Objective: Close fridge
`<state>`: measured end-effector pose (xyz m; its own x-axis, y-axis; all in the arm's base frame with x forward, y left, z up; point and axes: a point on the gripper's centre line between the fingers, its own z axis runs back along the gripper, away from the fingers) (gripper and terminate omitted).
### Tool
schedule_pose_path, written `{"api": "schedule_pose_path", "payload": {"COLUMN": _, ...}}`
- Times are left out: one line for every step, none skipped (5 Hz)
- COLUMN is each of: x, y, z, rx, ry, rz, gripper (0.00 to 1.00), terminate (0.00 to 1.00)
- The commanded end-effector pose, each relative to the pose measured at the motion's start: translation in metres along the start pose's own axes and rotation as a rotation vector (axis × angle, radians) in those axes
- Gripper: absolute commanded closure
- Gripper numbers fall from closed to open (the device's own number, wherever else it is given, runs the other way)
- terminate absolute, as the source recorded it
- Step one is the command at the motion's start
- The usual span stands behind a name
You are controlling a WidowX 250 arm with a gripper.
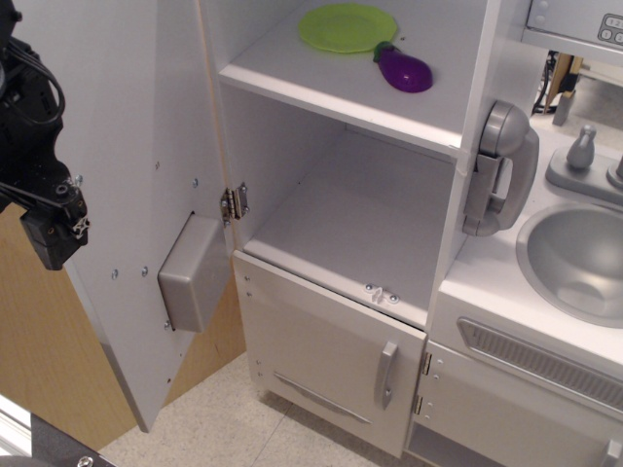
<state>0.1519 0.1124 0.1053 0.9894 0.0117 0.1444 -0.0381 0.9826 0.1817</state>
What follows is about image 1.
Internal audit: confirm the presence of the white oven door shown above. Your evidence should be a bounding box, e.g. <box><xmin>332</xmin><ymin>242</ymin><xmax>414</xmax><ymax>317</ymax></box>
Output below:
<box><xmin>408</xmin><ymin>342</ymin><xmax>622</xmax><ymax>466</ymax></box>

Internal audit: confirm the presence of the white lower freezer door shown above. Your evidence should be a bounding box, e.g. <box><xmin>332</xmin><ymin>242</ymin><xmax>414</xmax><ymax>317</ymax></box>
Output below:
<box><xmin>233</xmin><ymin>252</ymin><xmax>425</xmax><ymax>457</ymax></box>

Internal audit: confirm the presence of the grey freezer door handle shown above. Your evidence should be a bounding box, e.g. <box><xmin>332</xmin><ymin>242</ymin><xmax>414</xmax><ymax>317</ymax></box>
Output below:
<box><xmin>374</xmin><ymin>341</ymin><xmax>398</xmax><ymax>410</ymax></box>

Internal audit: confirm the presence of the white magnetic door catch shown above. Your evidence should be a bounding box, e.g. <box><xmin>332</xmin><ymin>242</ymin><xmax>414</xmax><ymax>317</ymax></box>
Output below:
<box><xmin>364</xmin><ymin>283</ymin><xmax>400</xmax><ymax>305</ymax></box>

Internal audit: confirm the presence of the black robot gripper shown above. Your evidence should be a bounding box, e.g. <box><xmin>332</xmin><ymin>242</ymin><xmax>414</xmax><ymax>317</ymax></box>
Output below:
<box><xmin>1</xmin><ymin>1</ymin><xmax>90</xmax><ymax>270</ymax></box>

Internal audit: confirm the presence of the grey toy faucet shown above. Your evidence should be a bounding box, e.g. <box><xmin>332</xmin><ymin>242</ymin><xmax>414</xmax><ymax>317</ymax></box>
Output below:
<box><xmin>546</xmin><ymin>125</ymin><xmax>622</xmax><ymax>205</ymax></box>

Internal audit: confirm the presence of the grey toy microwave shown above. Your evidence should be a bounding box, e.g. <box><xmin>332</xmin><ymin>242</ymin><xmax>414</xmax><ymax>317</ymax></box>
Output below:
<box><xmin>523</xmin><ymin>0</ymin><xmax>622</xmax><ymax>53</ymax></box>

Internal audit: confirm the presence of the white toy kitchen cabinet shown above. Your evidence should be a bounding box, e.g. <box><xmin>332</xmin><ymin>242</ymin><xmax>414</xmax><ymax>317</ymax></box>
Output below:
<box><xmin>202</xmin><ymin>1</ymin><xmax>622</xmax><ymax>454</ymax></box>

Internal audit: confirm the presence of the metal door hinge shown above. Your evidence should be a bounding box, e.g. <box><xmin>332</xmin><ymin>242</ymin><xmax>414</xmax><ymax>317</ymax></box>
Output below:
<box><xmin>220</xmin><ymin>183</ymin><xmax>250</xmax><ymax>227</ymax></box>

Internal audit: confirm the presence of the grey toy sink basin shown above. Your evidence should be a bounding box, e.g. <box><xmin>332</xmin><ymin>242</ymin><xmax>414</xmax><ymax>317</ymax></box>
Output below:
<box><xmin>516</xmin><ymin>203</ymin><xmax>622</xmax><ymax>329</ymax></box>

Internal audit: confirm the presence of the white fridge door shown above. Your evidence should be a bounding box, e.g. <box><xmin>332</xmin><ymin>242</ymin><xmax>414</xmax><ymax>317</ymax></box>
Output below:
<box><xmin>16</xmin><ymin>1</ymin><xmax>225</xmax><ymax>431</ymax></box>

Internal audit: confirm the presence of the grey toy telephone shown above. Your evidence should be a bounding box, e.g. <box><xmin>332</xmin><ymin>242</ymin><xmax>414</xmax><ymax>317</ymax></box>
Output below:
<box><xmin>462</xmin><ymin>100</ymin><xmax>539</xmax><ymax>236</ymax></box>

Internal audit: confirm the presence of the purple toy eggplant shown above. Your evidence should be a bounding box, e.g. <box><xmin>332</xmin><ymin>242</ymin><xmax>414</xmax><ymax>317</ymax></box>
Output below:
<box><xmin>374</xmin><ymin>41</ymin><xmax>433</xmax><ymax>93</ymax></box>

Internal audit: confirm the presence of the green plastic plate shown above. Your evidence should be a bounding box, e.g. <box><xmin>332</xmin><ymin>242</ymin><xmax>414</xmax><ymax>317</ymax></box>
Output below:
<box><xmin>298</xmin><ymin>3</ymin><xmax>398</xmax><ymax>54</ymax></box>

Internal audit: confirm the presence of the grey vent panel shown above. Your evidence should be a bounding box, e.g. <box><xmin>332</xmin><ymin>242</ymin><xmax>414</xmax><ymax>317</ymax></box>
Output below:
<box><xmin>457</xmin><ymin>317</ymin><xmax>622</xmax><ymax>413</ymax></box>

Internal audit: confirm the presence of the wooden side board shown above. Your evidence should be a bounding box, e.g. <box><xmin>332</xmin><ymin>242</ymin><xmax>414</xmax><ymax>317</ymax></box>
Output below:
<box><xmin>1</xmin><ymin>205</ymin><xmax>248</xmax><ymax>449</ymax></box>

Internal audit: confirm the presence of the grey ice dispenser box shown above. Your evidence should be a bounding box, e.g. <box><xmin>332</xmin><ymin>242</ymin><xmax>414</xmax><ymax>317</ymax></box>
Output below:
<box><xmin>158</xmin><ymin>214</ymin><xmax>231</xmax><ymax>333</ymax></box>

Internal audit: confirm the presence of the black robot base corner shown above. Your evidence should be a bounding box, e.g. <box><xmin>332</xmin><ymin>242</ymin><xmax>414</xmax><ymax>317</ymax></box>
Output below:
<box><xmin>1</xmin><ymin>396</ymin><xmax>115</xmax><ymax>467</ymax></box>

